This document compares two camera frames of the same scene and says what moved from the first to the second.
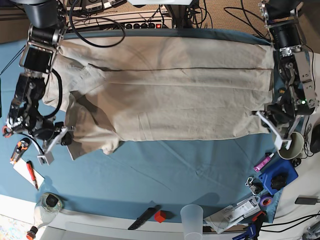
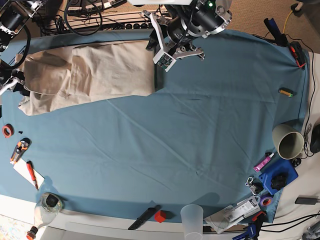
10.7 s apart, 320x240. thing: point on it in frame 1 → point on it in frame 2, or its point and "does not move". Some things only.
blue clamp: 253,230 does not move
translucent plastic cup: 192,217 does not move
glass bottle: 46,210 does not move
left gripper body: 61,134 → 13,81
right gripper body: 280,121 → 176,37
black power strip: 144,25 does not move
